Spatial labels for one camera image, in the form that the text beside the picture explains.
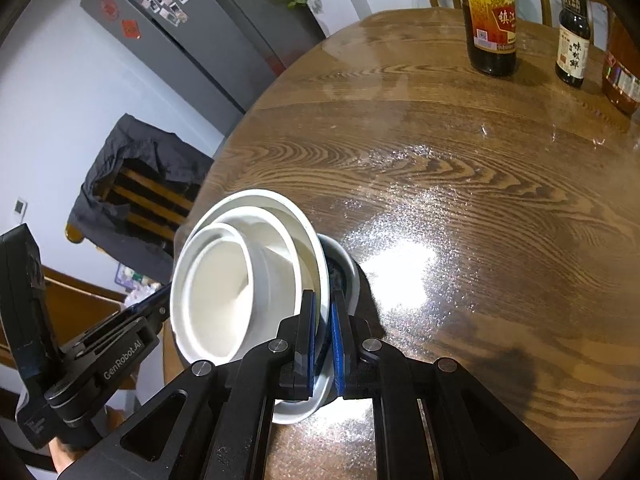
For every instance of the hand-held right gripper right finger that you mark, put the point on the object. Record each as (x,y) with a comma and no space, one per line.
(339,340)

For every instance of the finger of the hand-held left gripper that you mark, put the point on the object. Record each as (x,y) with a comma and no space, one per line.
(147,301)
(160,320)

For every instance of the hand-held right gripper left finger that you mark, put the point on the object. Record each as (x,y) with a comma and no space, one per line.
(309,340)

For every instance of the small white bowl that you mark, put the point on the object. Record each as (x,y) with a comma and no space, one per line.
(220,300)

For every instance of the medium white bowl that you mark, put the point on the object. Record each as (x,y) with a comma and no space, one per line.
(272,242)

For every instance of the large grey-white bowl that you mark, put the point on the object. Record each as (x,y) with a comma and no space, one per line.
(300,225)

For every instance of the person's left hand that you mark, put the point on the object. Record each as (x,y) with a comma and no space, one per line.
(67,460)

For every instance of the pale patterned bag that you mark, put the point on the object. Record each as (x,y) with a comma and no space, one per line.
(137,282)

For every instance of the cloth-draped wooden chair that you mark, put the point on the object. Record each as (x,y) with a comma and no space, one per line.
(145,200)

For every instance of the grey refrigerator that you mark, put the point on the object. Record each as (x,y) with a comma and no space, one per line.
(215,45)

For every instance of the yellow-capped vinegar bottle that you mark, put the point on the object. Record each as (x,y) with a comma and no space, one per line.
(487,50)

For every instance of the small dark sauce bottle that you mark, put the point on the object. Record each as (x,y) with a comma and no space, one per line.
(572,60)

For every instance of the orange sauce jar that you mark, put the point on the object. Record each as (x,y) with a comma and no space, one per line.
(622,85)

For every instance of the white wall panel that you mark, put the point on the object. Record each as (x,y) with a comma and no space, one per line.
(20,210)

